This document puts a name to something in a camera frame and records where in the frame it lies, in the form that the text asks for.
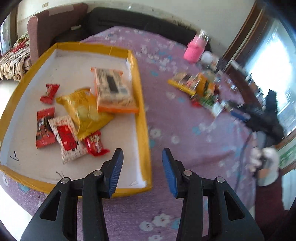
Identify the white green small packet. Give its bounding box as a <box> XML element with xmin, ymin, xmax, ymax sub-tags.
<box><xmin>210</xmin><ymin>101</ymin><xmax>226</xmax><ymax>118</ymax></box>

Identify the green pea snack packet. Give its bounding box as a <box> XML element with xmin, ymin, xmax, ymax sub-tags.
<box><xmin>197</xmin><ymin>95</ymin><xmax>220</xmax><ymax>111</ymax></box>

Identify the orange biscuit pack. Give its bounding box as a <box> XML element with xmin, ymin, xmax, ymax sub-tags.
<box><xmin>195</xmin><ymin>73</ymin><xmax>216</xmax><ymax>97</ymax></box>

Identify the clear pack red label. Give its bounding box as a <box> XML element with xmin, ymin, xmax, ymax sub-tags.
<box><xmin>168</xmin><ymin>72</ymin><xmax>199</xmax><ymax>96</ymax></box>

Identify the white red snack packet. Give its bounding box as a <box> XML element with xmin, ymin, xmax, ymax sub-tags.
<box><xmin>49</xmin><ymin>115</ymin><xmax>87</xmax><ymax>164</ymax></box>

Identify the red dark candy packet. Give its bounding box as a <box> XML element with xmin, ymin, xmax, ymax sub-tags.
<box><xmin>36</xmin><ymin>107</ymin><xmax>56</xmax><ymax>149</ymax></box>

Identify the yellow cheese crackers bag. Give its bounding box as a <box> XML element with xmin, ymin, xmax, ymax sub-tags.
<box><xmin>56</xmin><ymin>87</ymin><xmax>114</xmax><ymax>141</ymax></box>

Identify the large clear orange cracker pack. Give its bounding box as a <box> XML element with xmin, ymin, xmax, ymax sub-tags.
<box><xmin>91</xmin><ymin>67</ymin><xmax>139</xmax><ymax>114</ymax></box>

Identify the small red candy packet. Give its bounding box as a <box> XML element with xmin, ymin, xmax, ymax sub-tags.
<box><xmin>40</xmin><ymin>84</ymin><xmax>60</xmax><ymax>105</ymax></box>

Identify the dark red sleeve forearm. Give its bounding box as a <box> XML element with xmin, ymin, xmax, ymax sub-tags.
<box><xmin>255</xmin><ymin>172</ymin><xmax>287</xmax><ymax>236</ymax></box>

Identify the white gloved right hand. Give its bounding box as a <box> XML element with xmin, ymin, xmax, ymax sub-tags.
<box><xmin>248</xmin><ymin>147</ymin><xmax>280</xmax><ymax>187</ymax></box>

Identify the white plastic cup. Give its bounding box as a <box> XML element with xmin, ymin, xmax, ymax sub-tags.
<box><xmin>200</xmin><ymin>51</ymin><xmax>220</xmax><ymax>67</ymax></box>

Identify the pink thermos knitted sleeve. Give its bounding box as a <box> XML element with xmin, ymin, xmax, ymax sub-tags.
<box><xmin>183</xmin><ymin>30</ymin><xmax>209</xmax><ymax>63</ymax></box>

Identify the yellow cardboard tray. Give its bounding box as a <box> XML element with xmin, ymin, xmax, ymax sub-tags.
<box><xmin>0</xmin><ymin>41</ymin><xmax>153</xmax><ymax>198</ymax></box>

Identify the black sofa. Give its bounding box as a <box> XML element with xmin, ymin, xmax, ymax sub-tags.
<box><xmin>87</xmin><ymin>6</ymin><xmax>211</xmax><ymax>52</ymax></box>

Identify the patterned blanket bed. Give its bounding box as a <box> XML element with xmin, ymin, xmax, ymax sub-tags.
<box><xmin>1</xmin><ymin>32</ymin><xmax>30</xmax><ymax>81</ymax></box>

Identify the dark red armchair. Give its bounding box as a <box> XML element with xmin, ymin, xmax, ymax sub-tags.
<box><xmin>27</xmin><ymin>3</ymin><xmax>88</xmax><ymax>64</ymax></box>

